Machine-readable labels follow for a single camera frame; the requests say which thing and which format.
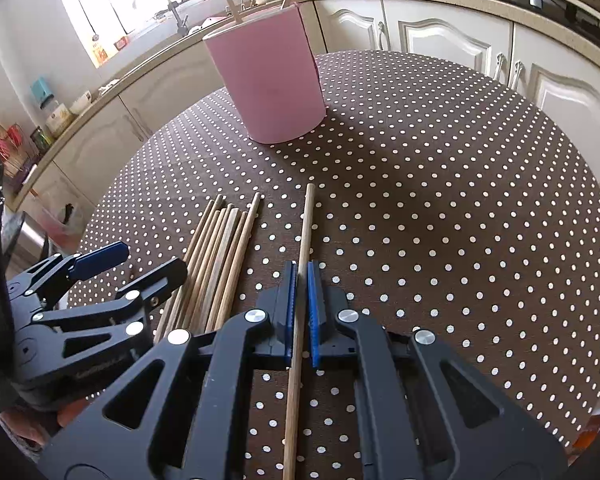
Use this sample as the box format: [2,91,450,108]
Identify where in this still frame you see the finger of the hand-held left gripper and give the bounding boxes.
[5,241,131,311]
[16,258,189,367]

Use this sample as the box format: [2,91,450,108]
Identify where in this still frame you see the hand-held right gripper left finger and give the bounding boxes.
[35,260,301,480]

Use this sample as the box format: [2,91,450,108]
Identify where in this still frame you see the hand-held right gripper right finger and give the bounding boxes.
[306,259,570,480]

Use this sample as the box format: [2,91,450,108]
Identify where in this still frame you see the bunch of wooden chopsticks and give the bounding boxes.
[152,192,263,345]

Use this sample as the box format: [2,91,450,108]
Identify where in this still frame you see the pink utensil holder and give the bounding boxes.
[202,2,327,145]

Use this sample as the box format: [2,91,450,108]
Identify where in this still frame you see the clear plastic bag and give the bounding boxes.
[30,200,88,246]

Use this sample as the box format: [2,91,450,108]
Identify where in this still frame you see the green bottle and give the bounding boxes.
[30,127,54,155]

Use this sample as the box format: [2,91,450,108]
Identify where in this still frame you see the clear food jar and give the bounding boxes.
[44,102,75,137]

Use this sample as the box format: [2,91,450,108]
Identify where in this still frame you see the brown polka dot tablecloth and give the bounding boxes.
[67,50,600,480]

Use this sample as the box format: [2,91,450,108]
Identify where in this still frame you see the teal box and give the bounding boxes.
[30,76,56,107]

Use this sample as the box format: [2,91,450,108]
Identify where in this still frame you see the metal sink faucet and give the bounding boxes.
[132,0,191,37]

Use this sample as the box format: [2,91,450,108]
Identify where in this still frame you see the row of cream cabinet doors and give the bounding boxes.
[5,0,600,241]

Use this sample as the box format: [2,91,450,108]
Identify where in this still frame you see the beige kitchen countertop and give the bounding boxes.
[2,0,600,211]

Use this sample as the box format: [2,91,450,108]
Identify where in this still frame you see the red wire rack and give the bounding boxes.
[0,124,36,181]

